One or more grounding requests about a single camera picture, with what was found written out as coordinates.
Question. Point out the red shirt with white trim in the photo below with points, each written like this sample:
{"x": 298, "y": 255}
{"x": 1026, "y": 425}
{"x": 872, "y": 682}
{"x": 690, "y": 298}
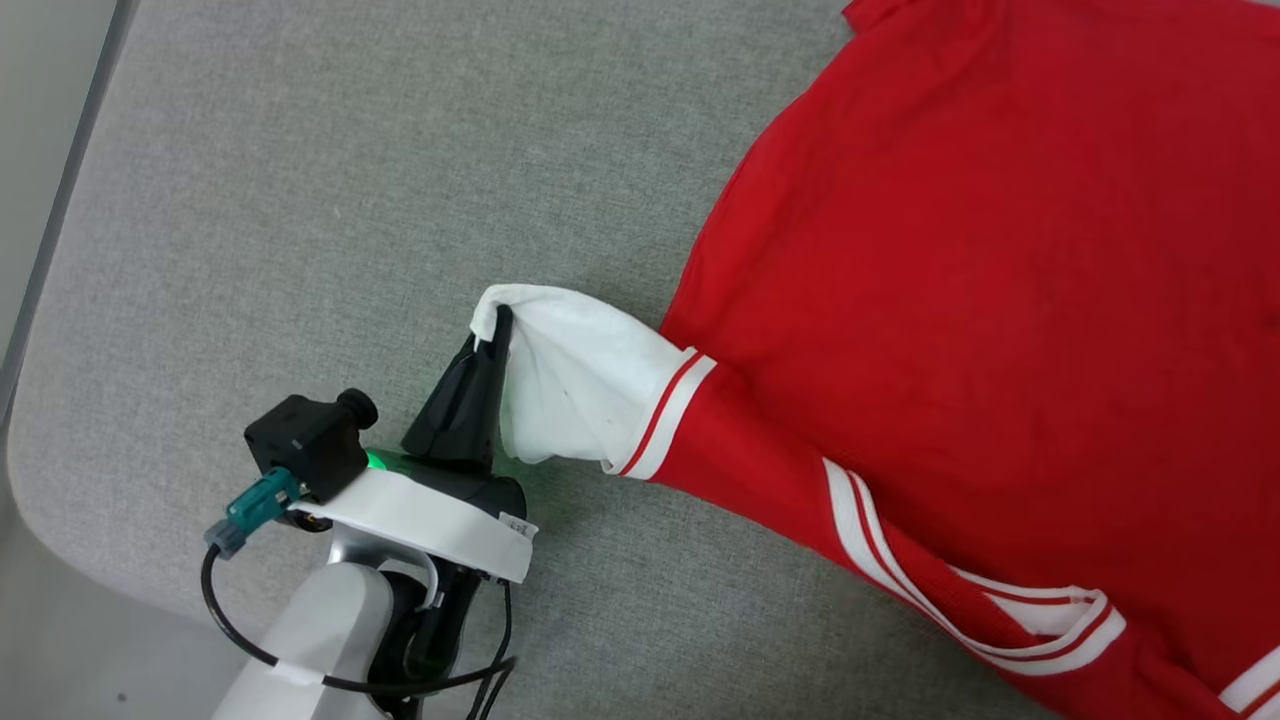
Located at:
{"x": 950, "y": 250}

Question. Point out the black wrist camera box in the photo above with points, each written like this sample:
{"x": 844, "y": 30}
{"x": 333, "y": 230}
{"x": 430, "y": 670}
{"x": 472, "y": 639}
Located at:
{"x": 305, "y": 440}

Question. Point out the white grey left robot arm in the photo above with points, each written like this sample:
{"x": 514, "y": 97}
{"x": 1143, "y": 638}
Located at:
{"x": 320, "y": 630}

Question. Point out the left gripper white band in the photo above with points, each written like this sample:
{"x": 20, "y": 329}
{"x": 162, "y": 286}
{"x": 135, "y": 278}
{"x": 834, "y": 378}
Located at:
{"x": 440, "y": 515}

